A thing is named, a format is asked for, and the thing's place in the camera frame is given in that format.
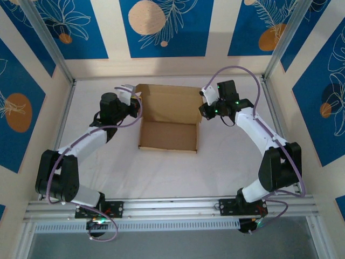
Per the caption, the aluminium table side rail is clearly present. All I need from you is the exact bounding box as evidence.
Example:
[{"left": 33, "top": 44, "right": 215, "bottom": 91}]
[
  {"left": 38, "top": 80, "right": 77, "bottom": 201},
  {"left": 260, "top": 77, "right": 305, "bottom": 195}
]

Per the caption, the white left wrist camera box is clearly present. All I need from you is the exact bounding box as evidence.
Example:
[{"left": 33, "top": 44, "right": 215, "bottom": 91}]
[{"left": 115, "top": 84, "right": 136, "bottom": 105}]

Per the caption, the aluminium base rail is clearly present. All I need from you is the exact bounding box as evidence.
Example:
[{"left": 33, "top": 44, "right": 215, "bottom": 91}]
[{"left": 23, "top": 194, "right": 321, "bottom": 222}]

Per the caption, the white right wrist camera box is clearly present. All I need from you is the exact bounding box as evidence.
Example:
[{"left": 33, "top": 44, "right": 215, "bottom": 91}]
[{"left": 201, "top": 86, "right": 219, "bottom": 105}]

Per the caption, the brown cardboard paper box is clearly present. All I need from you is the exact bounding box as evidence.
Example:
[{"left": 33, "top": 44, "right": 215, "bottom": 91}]
[{"left": 137, "top": 83, "right": 204, "bottom": 154}]

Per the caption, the aluminium frame post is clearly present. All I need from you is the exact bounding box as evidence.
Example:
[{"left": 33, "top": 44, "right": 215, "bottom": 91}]
[
  {"left": 19, "top": 0, "right": 77, "bottom": 85},
  {"left": 261, "top": 0, "right": 311, "bottom": 81}
]

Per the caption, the white slotted cable duct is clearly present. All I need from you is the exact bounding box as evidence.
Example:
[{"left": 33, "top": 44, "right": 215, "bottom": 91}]
[{"left": 33, "top": 218, "right": 241, "bottom": 234}]

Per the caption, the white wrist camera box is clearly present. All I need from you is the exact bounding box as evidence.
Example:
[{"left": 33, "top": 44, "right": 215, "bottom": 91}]
[
  {"left": 201, "top": 86, "right": 219, "bottom": 105},
  {"left": 115, "top": 84, "right": 136, "bottom": 105}
]

